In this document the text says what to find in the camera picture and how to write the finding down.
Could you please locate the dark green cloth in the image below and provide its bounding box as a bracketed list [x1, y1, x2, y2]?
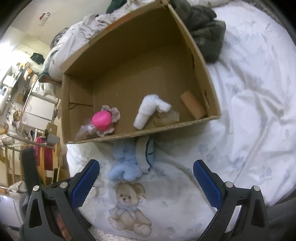
[106, 0, 127, 13]

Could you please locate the grey patterned pillow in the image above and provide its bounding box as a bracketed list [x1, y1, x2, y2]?
[51, 27, 70, 48]

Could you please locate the grey box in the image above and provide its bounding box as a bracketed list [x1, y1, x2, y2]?
[45, 133, 60, 146]

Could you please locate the red and white wall ornament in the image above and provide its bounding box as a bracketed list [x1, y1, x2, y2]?
[38, 12, 51, 26]

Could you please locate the white sock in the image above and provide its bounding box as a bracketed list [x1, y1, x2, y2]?
[133, 95, 172, 130]

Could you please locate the clear plastic wrapper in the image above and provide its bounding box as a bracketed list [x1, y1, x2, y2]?
[154, 109, 180, 127]

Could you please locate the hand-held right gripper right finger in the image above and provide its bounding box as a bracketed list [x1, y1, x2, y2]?
[193, 159, 270, 241]

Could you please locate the pale sock with dark trim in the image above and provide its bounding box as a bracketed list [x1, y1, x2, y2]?
[135, 136, 155, 174]

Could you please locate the white teddy bear bedsheet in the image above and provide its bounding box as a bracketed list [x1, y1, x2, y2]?
[66, 5, 296, 239]

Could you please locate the cardboard box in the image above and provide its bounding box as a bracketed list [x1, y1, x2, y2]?
[60, 0, 221, 144]

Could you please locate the red bag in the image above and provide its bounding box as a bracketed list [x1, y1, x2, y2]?
[34, 137, 53, 171]

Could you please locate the white cabinet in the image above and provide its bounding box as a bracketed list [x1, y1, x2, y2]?
[21, 91, 58, 130]

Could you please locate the black hanging bag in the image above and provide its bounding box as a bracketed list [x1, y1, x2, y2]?
[31, 53, 45, 64]

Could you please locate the light blue fluffy scrunchie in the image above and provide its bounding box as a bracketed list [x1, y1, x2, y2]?
[108, 139, 142, 181]

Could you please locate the pink squishy toy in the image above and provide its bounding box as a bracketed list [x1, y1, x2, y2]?
[92, 111, 111, 130]

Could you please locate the cream sheer scrunchie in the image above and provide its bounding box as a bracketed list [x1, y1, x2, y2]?
[75, 118, 97, 141]

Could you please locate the white countertop appliance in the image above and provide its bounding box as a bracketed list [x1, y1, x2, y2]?
[0, 86, 10, 105]

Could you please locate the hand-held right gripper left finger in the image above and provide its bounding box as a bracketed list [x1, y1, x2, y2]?
[23, 159, 100, 241]

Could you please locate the beige lace-edged scrunchie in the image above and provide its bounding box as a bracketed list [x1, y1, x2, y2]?
[96, 105, 121, 138]

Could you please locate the grey-green camouflage blanket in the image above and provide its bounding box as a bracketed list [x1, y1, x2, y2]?
[170, 0, 226, 63]

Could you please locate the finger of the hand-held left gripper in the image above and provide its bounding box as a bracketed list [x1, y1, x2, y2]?
[21, 148, 36, 187]

